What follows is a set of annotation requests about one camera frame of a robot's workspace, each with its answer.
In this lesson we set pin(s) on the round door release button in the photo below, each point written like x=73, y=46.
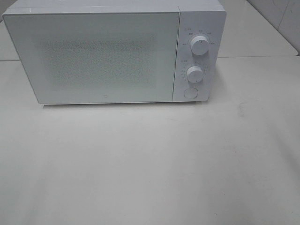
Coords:
x=191, y=93

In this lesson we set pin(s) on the white microwave knob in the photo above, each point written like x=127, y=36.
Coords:
x=195, y=74
x=199, y=44

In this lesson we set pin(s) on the white microwave door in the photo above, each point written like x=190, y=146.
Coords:
x=97, y=58

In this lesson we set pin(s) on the white microwave oven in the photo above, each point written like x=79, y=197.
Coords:
x=205, y=17

